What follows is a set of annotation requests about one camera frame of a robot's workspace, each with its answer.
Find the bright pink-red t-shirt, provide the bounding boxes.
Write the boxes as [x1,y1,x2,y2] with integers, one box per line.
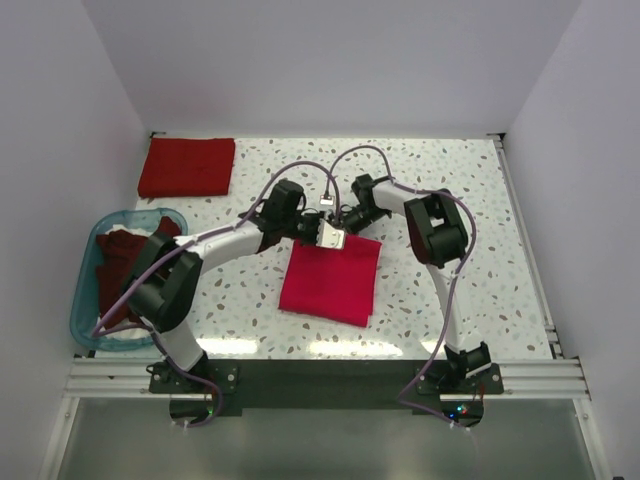
[279,235,381,328]

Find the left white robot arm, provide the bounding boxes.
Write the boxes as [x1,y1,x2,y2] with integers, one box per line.
[121,180,332,392]

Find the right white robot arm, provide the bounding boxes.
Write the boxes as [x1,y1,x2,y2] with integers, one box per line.
[341,174,491,393]

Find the folded dark red t-shirt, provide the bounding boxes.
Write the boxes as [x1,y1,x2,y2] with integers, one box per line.
[137,137,236,199]

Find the dark red clothes in basket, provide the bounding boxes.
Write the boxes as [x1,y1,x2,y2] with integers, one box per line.
[95,216,182,329]

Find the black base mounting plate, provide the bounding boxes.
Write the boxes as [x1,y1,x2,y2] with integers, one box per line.
[146,359,505,420]

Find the white cloth in basket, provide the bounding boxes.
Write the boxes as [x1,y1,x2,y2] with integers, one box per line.
[96,322,151,341]

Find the teal plastic basket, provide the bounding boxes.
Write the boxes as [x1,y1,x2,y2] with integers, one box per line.
[69,208,189,352]

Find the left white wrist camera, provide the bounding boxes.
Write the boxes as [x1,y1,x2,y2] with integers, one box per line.
[316,220,347,250]

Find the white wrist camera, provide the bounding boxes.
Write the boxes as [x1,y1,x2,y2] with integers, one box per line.
[319,195,337,208]
[316,220,347,250]

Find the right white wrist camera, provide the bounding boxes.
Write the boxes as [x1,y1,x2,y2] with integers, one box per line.
[319,195,337,208]

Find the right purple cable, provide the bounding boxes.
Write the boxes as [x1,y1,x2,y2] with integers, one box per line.
[327,144,479,416]

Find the purple cable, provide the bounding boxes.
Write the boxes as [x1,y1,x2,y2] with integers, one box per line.
[327,144,479,416]
[89,160,344,429]

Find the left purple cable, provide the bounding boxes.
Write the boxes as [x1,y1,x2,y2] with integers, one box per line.
[89,160,344,429]

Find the aluminium frame rail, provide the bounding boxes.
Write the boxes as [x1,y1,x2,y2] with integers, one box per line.
[63,358,154,399]

